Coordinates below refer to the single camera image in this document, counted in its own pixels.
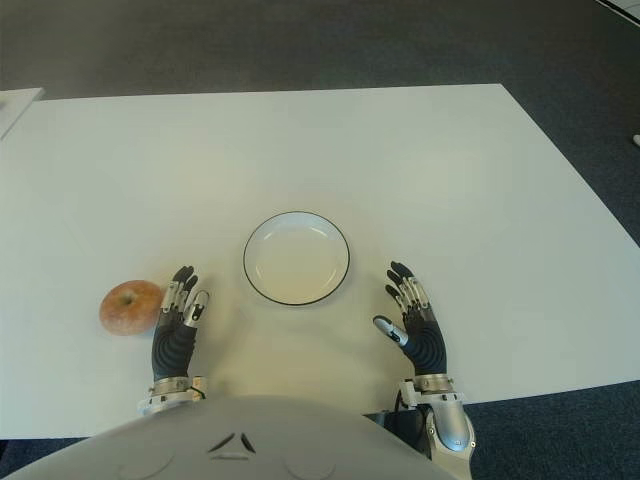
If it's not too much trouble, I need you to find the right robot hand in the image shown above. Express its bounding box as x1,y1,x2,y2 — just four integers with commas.
372,259,448,376

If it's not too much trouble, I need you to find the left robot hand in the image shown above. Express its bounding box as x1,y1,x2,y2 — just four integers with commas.
151,264,211,384

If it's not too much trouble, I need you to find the red yellow apple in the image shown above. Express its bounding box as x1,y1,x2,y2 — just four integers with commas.
98,279,166,337

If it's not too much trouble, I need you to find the white plate with black rim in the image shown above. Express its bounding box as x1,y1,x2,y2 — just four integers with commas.
242,211,352,307

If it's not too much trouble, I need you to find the grey robot torso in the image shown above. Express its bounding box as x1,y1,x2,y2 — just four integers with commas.
0,394,441,480

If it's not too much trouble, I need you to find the white side table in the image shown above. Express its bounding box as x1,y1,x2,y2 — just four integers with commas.
0,87,45,141

